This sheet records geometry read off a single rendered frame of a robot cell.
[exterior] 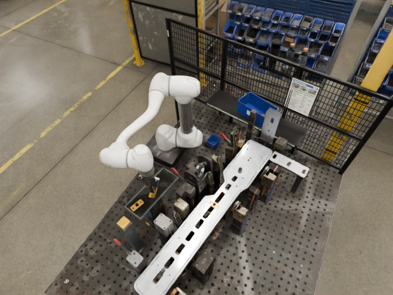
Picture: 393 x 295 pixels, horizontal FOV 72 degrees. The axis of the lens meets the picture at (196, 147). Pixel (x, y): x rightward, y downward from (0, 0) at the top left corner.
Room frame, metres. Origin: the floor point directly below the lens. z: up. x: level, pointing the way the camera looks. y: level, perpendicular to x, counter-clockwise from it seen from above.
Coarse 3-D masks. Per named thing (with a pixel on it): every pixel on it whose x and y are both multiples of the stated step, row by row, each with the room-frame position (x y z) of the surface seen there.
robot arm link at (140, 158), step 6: (132, 150) 0.88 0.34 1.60; (138, 150) 0.87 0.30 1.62; (144, 150) 0.87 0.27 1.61; (126, 156) 0.87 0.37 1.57; (132, 156) 0.86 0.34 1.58; (138, 156) 0.84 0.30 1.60; (144, 156) 0.84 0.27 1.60; (150, 156) 0.87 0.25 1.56; (126, 162) 0.84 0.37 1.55; (132, 162) 0.84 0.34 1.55; (138, 162) 0.83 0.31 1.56; (144, 162) 0.83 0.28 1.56; (150, 162) 0.85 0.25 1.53; (132, 168) 0.84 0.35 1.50; (138, 168) 0.83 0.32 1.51; (144, 168) 0.83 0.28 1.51; (150, 168) 0.85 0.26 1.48
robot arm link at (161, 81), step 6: (156, 78) 1.44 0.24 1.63; (162, 78) 1.43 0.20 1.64; (168, 78) 1.42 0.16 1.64; (150, 84) 1.41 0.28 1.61; (156, 84) 1.38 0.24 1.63; (162, 84) 1.38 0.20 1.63; (168, 84) 1.38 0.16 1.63; (150, 90) 1.35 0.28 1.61; (162, 90) 1.35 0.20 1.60; (168, 90) 1.36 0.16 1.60; (168, 96) 1.37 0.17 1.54
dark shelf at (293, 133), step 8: (216, 96) 1.94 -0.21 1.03; (224, 96) 1.93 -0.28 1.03; (232, 96) 1.93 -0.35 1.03; (208, 104) 1.85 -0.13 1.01; (216, 104) 1.83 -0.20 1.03; (224, 104) 1.82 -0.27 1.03; (232, 104) 1.82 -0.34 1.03; (224, 112) 1.74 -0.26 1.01; (232, 112) 1.71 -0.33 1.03; (240, 120) 1.63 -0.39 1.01; (248, 120) 1.61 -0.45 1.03; (280, 120) 1.60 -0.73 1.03; (256, 128) 1.54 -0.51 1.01; (280, 128) 1.51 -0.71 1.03; (288, 128) 1.50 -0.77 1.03; (296, 128) 1.50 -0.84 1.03; (304, 128) 1.50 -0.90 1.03; (280, 136) 1.42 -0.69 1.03; (288, 136) 1.41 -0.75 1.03; (296, 136) 1.41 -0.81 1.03; (304, 136) 1.43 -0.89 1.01; (288, 144) 1.35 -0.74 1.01; (296, 144) 1.33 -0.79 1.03
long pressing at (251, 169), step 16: (256, 144) 1.37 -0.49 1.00; (240, 160) 1.22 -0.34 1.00; (256, 160) 1.21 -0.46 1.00; (224, 176) 1.08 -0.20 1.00; (240, 176) 1.07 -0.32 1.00; (256, 176) 1.07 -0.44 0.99; (224, 192) 0.95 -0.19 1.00; (240, 192) 0.94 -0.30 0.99; (208, 208) 0.82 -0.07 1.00; (224, 208) 0.82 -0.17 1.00; (192, 224) 0.72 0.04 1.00; (208, 224) 0.71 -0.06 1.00; (176, 240) 0.61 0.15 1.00; (192, 240) 0.61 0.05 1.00; (160, 256) 0.52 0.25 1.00; (176, 256) 0.51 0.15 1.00; (192, 256) 0.51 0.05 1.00; (144, 272) 0.43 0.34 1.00; (176, 272) 0.42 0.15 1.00; (144, 288) 0.34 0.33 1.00; (160, 288) 0.34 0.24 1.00
